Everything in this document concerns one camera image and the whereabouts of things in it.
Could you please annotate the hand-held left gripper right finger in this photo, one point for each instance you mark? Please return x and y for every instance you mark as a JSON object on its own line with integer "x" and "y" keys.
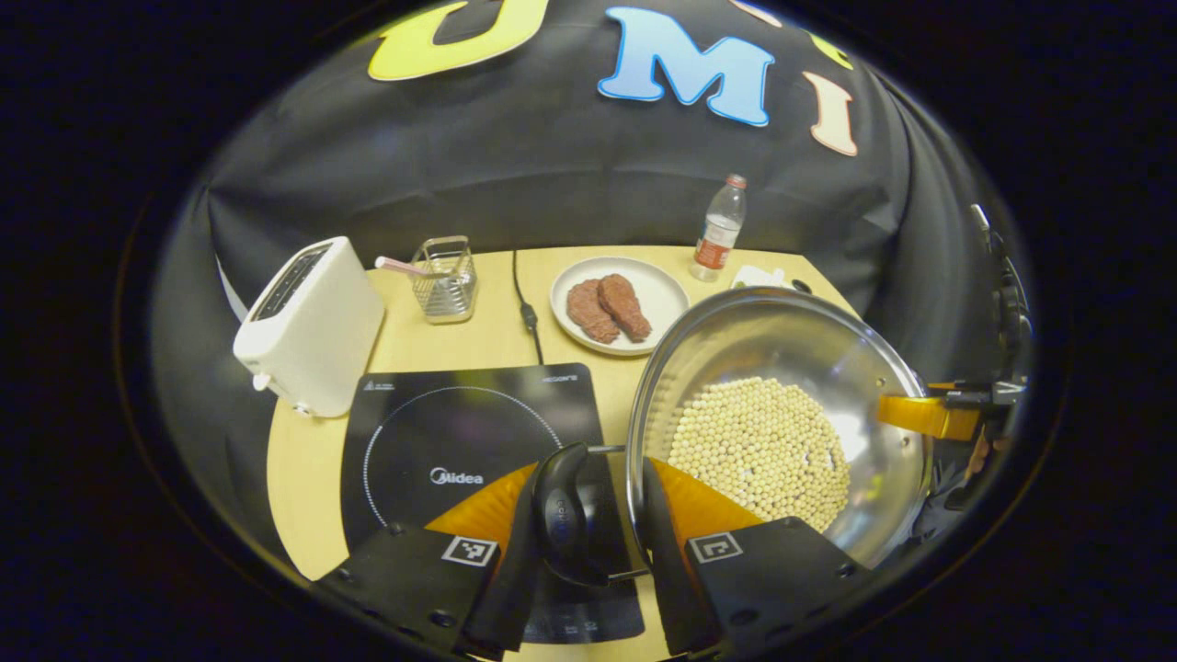
{"x": 671, "y": 588}

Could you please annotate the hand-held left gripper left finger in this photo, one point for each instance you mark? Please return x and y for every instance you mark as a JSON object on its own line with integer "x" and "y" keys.
{"x": 510, "y": 598}

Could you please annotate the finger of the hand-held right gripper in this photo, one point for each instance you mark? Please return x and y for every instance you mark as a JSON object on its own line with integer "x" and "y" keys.
{"x": 970, "y": 395}
{"x": 929, "y": 416}

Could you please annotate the black induction cooktop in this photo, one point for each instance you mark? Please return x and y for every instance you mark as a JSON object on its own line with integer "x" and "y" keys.
{"x": 441, "y": 432}

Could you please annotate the pile of soybeans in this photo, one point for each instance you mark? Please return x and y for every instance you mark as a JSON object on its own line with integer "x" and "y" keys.
{"x": 763, "y": 450}

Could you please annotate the small white sauce dish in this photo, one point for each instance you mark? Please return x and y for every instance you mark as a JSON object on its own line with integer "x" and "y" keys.
{"x": 759, "y": 276}

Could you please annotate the clear plastic water bottle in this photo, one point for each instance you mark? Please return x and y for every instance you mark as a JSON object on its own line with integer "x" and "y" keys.
{"x": 717, "y": 234}

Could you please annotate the brown meat piece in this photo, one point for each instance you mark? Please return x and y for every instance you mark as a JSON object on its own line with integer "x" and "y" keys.
{"x": 591, "y": 314}
{"x": 625, "y": 308}

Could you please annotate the white round plate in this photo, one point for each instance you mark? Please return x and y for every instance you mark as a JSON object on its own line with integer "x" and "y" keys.
{"x": 657, "y": 294}

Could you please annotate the white toaster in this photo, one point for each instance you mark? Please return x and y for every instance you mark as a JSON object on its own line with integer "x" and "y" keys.
{"x": 313, "y": 331}

